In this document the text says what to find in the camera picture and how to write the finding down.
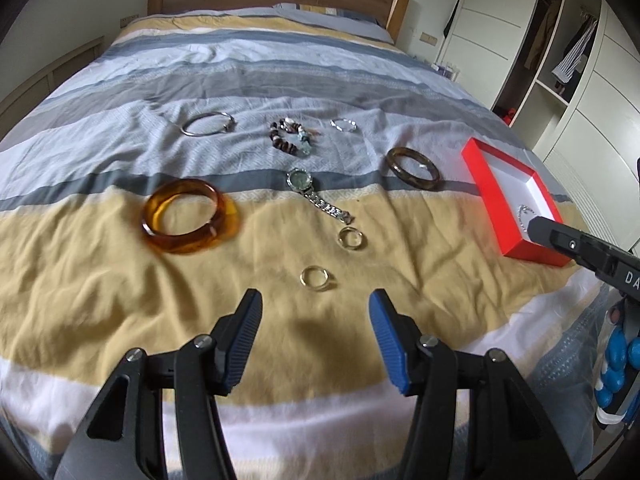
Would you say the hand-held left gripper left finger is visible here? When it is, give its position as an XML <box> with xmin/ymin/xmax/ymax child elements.
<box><xmin>54</xmin><ymin>288</ymin><xmax>264</xmax><ymax>480</ymax></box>

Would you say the cream wardrobe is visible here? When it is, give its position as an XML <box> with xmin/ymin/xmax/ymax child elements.
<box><xmin>434</xmin><ymin>0</ymin><xmax>640</xmax><ymax>261</ymax></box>

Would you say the thin silver bangle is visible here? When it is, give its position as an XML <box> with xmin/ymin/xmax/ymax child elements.
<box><xmin>181</xmin><ymin>111</ymin><xmax>236</xmax><ymax>137</ymax></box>

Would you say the dark brown bangle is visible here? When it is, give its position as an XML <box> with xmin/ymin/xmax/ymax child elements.
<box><xmin>386</xmin><ymin>147</ymin><xmax>443</xmax><ymax>192</ymax></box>

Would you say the cream window bench cabinet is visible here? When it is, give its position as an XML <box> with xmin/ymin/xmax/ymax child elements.
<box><xmin>0</xmin><ymin>35</ymin><xmax>106</xmax><ymax>133</ymax></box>

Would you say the blue grey pillow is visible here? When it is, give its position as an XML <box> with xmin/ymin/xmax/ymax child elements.
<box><xmin>272</xmin><ymin>2</ymin><xmax>396</xmax><ymax>43</ymax></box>

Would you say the striped hanging shirt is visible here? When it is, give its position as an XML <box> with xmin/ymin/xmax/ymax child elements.
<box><xmin>551</xmin><ymin>16</ymin><xmax>598</xmax><ymax>83</ymax></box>

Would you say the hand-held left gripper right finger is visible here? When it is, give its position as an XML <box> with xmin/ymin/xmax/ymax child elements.
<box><xmin>368</xmin><ymin>288</ymin><xmax>591</xmax><ymax>480</ymax></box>

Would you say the gold ring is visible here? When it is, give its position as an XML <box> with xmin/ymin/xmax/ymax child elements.
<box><xmin>299</xmin><ymin>265</ymin><xmax>337</xmax><ymax>292</ymax></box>
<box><xmin>338</xmin><ymin>227</ymin><xmax>366</xmax><ymax>250</ymax></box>

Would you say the brown beaded bracelet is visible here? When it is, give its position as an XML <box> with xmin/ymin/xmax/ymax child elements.
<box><xmin>269</xmin><ymin>117</ymin><xmax>321</xmax><ymax>157</ymax></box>

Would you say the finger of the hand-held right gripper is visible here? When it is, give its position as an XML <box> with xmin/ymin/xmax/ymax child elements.
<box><xmin>528</xmin><ymin>216</ymin><xmax>587</xmax><ymax>263</ymax></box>

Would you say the red jewelry box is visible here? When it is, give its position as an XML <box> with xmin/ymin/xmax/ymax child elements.
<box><xmin>461</xmin><ymin>137</ymin><xmax>572</xmax><ymax>267</ymax></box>

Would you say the striped duvet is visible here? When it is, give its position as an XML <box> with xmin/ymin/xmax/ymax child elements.
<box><xmin>0</xmin><ymin>6</ymin><xmax>608</xmax><ymax>480</ymax></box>

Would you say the silver wristwatch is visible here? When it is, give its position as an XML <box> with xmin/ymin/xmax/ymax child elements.
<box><xmin>286</xmin><ymin>168</ymin><xmax>355</xmax><ymax>226</ymax></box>

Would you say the amber resin bangle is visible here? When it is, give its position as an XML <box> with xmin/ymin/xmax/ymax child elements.
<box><xmin>141</xmin><ymin>178</ymin><xmax>240</xmax><ymax>256</ymax></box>

